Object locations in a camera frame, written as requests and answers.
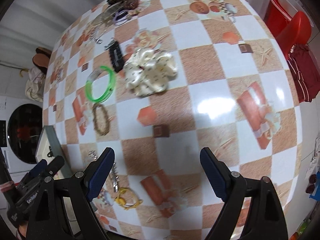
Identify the yellow hair clip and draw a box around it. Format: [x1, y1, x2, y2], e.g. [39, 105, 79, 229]
[114, 187, 143, 210]

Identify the brown braided bracelet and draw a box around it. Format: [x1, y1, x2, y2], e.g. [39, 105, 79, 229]
[92, 103, 111, 137]

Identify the green bangle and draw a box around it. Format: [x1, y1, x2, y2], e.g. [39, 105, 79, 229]
[85, 66, 116, 103]

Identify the cream satin scrunchie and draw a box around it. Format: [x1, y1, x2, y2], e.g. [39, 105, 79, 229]
[123, 48, 178, 97]

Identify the silver hair clip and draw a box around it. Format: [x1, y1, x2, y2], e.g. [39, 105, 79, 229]
[110, 162, 119, 193]

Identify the small black hair clip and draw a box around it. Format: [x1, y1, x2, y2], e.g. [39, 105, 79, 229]
[47, 146, 54, 158]

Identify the white tray box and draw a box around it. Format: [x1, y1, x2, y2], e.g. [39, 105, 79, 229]
[35, 126, 73, 179]

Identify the white washing machine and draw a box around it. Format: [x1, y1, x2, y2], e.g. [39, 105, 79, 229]
[1, 95, 43, 173]

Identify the cream cloth bag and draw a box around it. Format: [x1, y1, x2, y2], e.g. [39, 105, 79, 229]
[25, 67, 46, 102]

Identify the black beaded barrette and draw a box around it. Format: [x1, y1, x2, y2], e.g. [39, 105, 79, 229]
[108, 41, 125, 73]

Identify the checkered tablecloth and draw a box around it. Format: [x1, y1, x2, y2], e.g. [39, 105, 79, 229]
[43, 0, 302, 239]

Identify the brown slipper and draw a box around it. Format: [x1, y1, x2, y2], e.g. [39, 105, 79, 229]
[32, 47, 52, 75]

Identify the silver keyring clasp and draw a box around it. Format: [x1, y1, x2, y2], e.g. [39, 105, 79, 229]
[89, 29, 103, 44]

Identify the dark red garment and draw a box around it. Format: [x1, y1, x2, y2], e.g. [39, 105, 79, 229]
[287, 44, 319, 102]

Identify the red plastic stool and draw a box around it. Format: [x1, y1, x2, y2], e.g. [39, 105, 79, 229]
[264, 0, 312, 59]

